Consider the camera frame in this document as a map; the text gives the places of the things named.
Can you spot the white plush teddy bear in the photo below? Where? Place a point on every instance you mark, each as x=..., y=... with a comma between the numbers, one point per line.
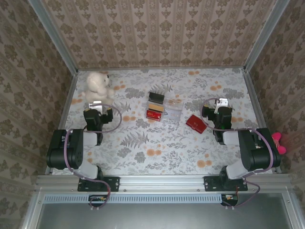
x=95, y=88

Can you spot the thin aluminium edge rail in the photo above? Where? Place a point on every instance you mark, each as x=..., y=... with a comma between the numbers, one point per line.
x=162, y=68

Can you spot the pink striped plush doll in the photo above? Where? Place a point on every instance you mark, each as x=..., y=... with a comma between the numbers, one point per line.
x=278, y=143

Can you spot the aluminium frame post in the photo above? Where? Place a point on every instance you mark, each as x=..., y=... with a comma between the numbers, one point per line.
x=265, y=35
x=53, y=38

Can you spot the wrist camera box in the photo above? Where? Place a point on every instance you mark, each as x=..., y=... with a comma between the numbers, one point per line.
x=222, y=102
x=95, y=105

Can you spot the black card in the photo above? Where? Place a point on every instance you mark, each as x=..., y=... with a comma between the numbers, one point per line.
x=156, y=97

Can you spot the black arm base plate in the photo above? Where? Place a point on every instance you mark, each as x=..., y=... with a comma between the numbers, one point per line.
x=210, y=183
x=112, y=183

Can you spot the red leather card holder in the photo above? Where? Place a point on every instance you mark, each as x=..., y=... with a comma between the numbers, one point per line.
x=196, y=124

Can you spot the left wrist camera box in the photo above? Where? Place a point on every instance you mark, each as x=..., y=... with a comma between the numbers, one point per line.
x=95, y=105

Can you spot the grey metal panel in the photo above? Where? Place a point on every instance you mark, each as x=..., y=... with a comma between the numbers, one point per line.
x=166, y=215

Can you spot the clear acrylic card stand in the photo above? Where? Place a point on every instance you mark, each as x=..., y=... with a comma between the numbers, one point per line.
x=172, y=112

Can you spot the gold VIP card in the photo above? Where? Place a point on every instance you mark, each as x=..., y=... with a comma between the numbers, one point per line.
x=156, y=107

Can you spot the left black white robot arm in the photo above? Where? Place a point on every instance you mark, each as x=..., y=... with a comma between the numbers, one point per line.
x=59, y=152

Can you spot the wide aluminium frame beam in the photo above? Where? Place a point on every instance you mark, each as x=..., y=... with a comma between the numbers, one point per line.
x=162, y=182

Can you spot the aluminium side rail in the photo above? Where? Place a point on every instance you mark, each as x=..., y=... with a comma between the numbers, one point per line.
x=62, y=119
x=258, y=112

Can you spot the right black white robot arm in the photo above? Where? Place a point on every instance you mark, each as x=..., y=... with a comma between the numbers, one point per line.
x=257, y=152

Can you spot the black connector box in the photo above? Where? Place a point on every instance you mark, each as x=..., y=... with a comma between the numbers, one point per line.
x=97, y=199
x=230, y=199

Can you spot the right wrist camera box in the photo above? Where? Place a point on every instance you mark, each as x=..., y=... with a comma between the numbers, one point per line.
x=222, y=102

